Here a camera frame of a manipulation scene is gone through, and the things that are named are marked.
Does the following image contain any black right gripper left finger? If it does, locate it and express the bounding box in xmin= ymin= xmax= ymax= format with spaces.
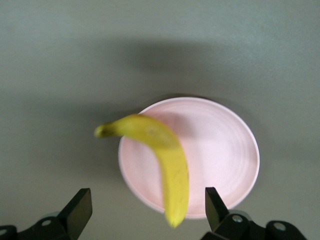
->
xmin=0 ymin=187 xmax=94 ymax=240

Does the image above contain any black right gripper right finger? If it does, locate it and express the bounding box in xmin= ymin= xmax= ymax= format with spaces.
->
xmin=201 ymin=186 xmax=307 ymax=240

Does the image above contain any yellow banana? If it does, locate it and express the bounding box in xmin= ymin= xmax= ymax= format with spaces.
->
xmin=93 ymin=113 xmax=190 ymax=229

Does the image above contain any pink round plate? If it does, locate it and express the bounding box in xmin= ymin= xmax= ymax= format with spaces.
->
xmin=117 ymin=96 xmax=261 ymax=220

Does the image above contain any table cover cloth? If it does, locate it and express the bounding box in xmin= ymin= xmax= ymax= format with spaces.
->
xmin=0 ymin=0 xmax=320 ymax=240

